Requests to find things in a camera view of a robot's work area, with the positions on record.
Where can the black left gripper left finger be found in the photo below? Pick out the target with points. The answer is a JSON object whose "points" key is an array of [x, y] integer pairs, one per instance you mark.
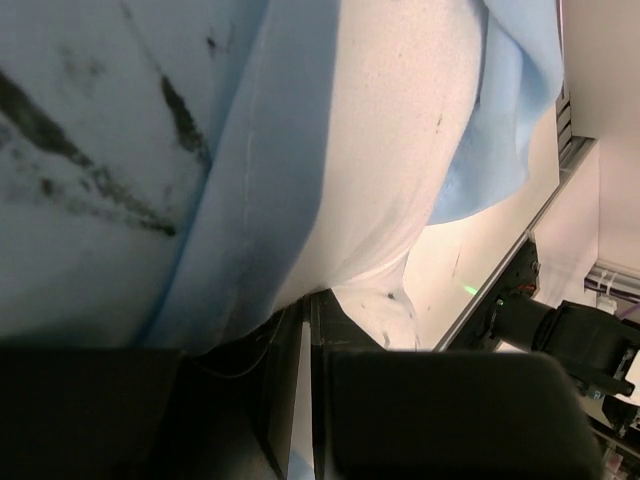
{"points": [[257, 378]]}

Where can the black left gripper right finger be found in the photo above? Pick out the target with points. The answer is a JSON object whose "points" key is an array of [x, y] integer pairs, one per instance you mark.
{"points": [[339, 348]]}

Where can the light blue pillowcase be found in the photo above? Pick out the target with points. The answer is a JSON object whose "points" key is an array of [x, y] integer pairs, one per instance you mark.
{"points": [[355, 125]]}

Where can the white pillow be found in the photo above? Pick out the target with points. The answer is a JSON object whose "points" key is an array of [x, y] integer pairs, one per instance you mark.
{"points": [[175, 172]]}

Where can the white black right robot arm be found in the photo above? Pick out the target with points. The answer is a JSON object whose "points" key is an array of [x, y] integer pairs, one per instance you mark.
{"points": [[595, 348]]}

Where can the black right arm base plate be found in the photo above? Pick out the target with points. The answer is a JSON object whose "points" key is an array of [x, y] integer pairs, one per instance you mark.
{"points": [[507, 312]]}

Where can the aluminium frame rail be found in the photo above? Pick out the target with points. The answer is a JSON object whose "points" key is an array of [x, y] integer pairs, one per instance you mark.
{"points": [[569, 145]]}

